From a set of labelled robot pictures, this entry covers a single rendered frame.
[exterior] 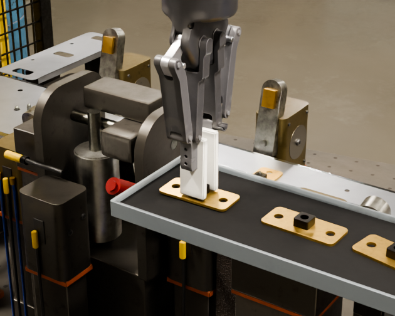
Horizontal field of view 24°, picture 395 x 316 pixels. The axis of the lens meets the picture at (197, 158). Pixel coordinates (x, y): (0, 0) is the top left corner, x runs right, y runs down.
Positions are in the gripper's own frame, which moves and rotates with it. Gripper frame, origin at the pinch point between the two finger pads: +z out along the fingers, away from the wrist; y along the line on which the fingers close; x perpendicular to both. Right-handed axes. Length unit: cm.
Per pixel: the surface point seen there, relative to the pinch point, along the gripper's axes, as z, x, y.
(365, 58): 119, 119, 356
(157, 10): 120, 258, 368
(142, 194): 4.1, 5.4, -2.9
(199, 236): 4.0, -4.5, -7.2
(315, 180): 20.0, 3.4, 38.6
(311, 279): 4.5, -17.1, -7.6
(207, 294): 24.0, 4.4, 9.4
